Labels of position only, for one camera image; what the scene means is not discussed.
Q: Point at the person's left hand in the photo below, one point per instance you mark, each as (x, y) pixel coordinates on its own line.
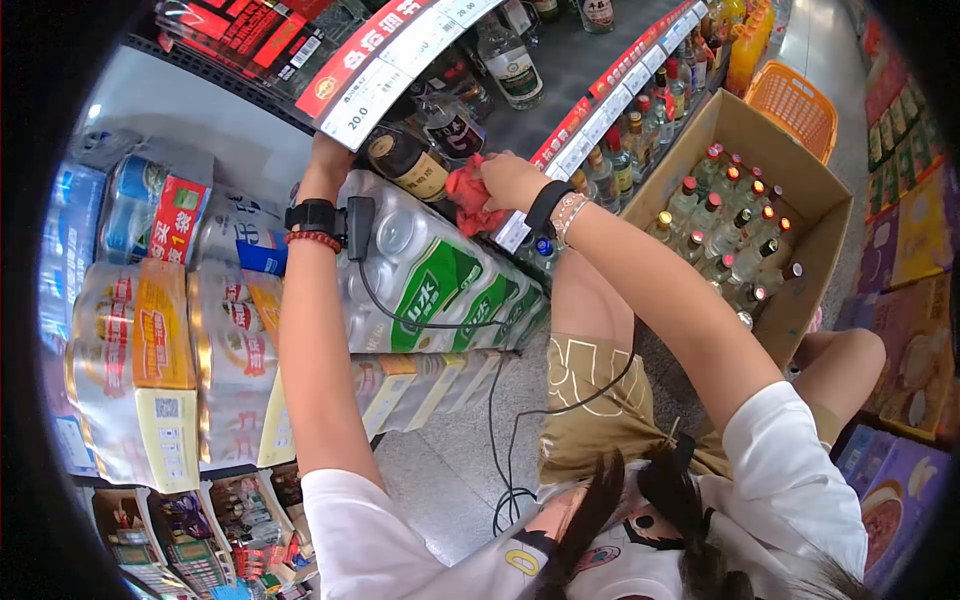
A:
(324, 169)

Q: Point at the person's right hand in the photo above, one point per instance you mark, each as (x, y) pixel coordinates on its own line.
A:
(517, 184)

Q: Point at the person's right fingers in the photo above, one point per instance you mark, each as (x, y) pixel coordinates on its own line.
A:
(495, 180)

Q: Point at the red cloth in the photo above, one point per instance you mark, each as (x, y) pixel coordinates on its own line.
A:
(471, 199)

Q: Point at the black wrist band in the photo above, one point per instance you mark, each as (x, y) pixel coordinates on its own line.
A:
(546, 206)
(315, 215)

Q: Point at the row of green label can packs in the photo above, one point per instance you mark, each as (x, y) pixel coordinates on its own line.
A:
(435, 285)

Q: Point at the full shop shelf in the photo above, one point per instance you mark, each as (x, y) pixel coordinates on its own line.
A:
(911, 247)
(540, 67)

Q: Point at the person's legs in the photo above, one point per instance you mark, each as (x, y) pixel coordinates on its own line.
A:
(592, 390)

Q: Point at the group of clear liquor bottles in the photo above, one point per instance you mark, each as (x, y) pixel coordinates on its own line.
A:
(724, 225)

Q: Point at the orange plastic basket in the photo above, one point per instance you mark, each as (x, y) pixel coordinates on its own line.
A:
(791, 105)

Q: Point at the large cardboard box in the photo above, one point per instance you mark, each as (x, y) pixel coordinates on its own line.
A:
(806, 217)

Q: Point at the person's body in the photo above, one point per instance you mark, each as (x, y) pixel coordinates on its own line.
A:
(390, 547)

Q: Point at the stack of yellow label can packs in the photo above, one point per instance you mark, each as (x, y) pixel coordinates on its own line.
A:
(157, 360)

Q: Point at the stack of blue can packs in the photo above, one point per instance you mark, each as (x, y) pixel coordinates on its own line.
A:
(90, 217)

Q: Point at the row of printed gift boxes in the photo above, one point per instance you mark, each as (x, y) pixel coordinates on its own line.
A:
(195, 536)

